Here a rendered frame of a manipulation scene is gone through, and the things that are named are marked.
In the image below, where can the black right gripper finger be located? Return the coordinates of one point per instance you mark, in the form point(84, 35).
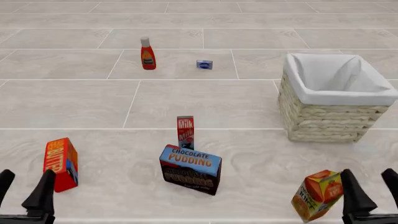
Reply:
point(391, 180)
point(356, 196)

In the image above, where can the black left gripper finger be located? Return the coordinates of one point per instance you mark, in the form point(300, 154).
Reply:
point(42, 196)
point(5, 179)

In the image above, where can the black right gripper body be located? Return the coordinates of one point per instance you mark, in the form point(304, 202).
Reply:
point(370, 219)

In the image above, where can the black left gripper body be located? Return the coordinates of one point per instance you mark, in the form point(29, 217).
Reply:
point(25, 219)

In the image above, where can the wicker basket with white liner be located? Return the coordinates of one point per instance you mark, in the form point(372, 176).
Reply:
point(332, 100)

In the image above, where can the red white milk carton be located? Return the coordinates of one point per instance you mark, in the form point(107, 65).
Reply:
point(186, 133)

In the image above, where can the red orange butter box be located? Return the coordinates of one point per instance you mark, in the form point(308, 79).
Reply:
point(62, 163)

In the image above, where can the orange juice carton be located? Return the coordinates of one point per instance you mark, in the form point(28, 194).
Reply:
point(317, 196)

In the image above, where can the chocolate pudding box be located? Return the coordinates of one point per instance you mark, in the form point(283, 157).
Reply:
point(190, 170)

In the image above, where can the red ketchup bottle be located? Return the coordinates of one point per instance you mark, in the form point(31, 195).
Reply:
point(148, 54)

